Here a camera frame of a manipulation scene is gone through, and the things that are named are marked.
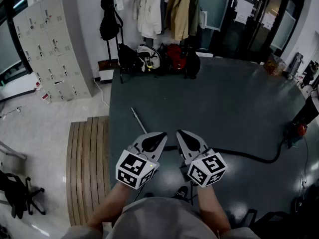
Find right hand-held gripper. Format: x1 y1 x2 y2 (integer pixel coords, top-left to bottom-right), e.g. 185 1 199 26
176 130 228 188

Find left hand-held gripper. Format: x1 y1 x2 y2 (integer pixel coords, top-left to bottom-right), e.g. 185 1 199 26
115 132 168 190

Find silver metal vacuum tube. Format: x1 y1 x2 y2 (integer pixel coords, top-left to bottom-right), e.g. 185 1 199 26
131 107 148 134

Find black vacuum hose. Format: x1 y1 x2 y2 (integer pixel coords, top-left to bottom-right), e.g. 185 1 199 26
163 137 287 164

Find person's right forearm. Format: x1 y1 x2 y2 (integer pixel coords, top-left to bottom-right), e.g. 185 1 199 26
196 184 232 234

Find black shoulder bag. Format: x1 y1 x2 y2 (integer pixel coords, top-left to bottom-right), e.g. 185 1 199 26
117 43 145 73

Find person's left forearm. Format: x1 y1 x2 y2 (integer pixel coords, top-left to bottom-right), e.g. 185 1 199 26
86 182 140 234

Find wooden slatted steps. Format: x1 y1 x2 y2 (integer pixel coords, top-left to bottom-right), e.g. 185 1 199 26
66 116 112 226

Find black clothes rack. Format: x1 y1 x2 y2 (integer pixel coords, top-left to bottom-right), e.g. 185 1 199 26
109 0 202 84

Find person's grey shirt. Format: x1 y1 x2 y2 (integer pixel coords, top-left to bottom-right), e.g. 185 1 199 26
61 197 261 239

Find tall black backpack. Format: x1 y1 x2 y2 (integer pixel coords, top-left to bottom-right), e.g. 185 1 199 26
184 47 201 79

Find slim black bag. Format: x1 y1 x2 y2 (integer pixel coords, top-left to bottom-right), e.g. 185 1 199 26
157 43 172 74

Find white backpack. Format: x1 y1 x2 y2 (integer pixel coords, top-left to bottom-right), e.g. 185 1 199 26
136 45 161 72

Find red backpack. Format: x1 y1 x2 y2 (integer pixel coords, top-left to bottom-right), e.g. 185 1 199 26
166 43 187 71

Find brown box with clear bag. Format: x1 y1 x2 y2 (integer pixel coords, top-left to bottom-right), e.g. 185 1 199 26
264 53 287 76

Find black hanging backpack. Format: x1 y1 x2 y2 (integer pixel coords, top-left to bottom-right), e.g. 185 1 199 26
99 0 124 41

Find white jacket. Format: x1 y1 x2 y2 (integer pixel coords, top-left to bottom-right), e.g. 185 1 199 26
137 0 162 39

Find olive green jacket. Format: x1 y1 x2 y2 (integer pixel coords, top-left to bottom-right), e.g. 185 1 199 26
188 0 201 37

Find beige jacket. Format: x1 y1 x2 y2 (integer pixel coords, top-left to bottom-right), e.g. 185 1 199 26
164 0 191 41

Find grey metal locker cabinet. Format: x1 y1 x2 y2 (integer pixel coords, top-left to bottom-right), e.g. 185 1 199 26
12 0 95 103

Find grey folded hand cart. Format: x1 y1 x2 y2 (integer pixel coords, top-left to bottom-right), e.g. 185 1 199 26
288 52 304 77

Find large white paper notice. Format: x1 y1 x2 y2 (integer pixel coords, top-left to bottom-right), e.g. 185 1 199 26
234 0 254 24

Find small white paper notice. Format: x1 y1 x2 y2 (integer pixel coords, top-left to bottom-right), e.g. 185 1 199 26
261 11 277 31

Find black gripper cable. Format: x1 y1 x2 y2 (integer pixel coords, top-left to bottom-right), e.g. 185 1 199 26
133 185 148 203
189 182 200 206

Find thin white wall cable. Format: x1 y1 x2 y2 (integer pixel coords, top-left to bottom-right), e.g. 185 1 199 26
93 78 111 109

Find white table frame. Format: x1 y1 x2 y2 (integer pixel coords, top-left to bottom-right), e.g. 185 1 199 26
0 140 27 161

